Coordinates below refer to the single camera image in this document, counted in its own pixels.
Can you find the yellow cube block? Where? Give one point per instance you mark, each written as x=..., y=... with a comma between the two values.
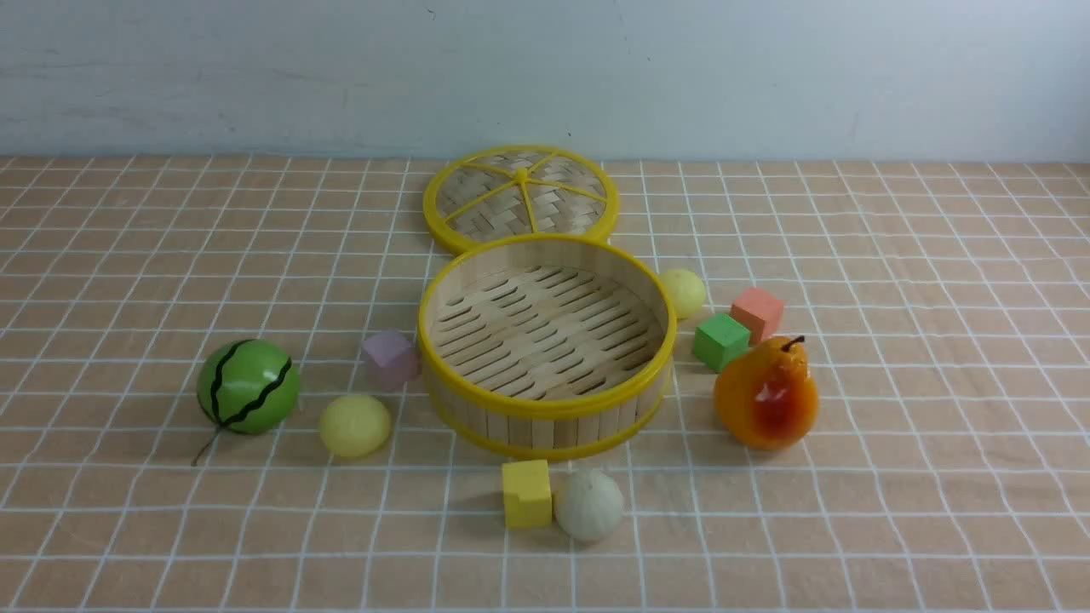
x=526, y=494

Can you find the orange toy pear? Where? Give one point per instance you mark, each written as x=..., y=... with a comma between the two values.
x=767, y=399

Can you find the yellow woven steamer lid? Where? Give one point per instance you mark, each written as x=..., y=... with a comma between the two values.
x=510, y=190

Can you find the small yellow bun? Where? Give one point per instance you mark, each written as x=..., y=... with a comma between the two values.
x=685, y=290

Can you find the green cube block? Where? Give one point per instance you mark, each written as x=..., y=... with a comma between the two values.
x=720, y=340

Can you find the white bun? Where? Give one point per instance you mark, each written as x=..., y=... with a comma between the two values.
x=588, y=505

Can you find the purple cube block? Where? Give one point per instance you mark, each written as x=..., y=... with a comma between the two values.
x=392, y=359

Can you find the checkered orange tablecloth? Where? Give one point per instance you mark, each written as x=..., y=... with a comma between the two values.
x=945, y=312

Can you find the yellow bamboo steamer tray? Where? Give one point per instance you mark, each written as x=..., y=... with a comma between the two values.
x=547, y=346

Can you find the salmon cube block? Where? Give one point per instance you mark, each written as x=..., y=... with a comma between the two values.
x=759, y=312

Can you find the green toy watermelon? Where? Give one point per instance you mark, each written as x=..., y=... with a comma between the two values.
x=247, y=387

